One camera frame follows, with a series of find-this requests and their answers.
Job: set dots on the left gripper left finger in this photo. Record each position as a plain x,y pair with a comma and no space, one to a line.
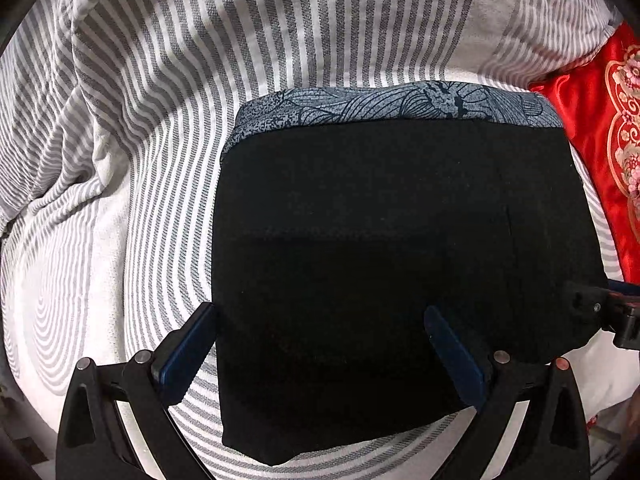
93,442

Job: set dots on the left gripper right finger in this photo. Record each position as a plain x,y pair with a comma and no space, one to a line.
552,442

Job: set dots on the grey striped duvet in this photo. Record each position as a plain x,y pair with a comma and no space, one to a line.
114,116

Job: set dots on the red embroidered pillow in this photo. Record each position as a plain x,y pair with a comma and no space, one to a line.
598,103

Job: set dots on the black blue patterned garment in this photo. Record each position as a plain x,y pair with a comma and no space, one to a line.
343,215

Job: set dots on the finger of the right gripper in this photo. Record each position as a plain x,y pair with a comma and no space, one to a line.
591,304

